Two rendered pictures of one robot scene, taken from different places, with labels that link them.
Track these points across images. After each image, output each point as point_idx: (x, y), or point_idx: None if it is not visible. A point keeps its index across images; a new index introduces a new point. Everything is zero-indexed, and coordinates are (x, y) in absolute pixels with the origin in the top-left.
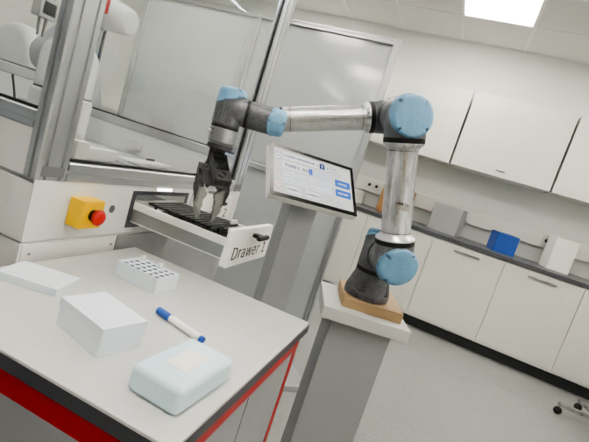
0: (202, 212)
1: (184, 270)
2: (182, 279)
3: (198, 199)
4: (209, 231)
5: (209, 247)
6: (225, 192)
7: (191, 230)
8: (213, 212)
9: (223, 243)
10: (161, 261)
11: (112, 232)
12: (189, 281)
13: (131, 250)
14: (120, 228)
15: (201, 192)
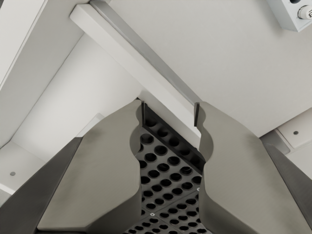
0: (129, 232)
1: (176, 68)
2: (193, 10)
3: (244, 146)
4: (143, 80)
5: (139, 41)
6: (27, 222)
7: (190, 105)
8: (135, 109)
9: (100, 16)
10: (212, 97)
11: (311, 145)
12: (179, 5)
13: (253, 131)
14: (296, 160)
15: (258, 188)
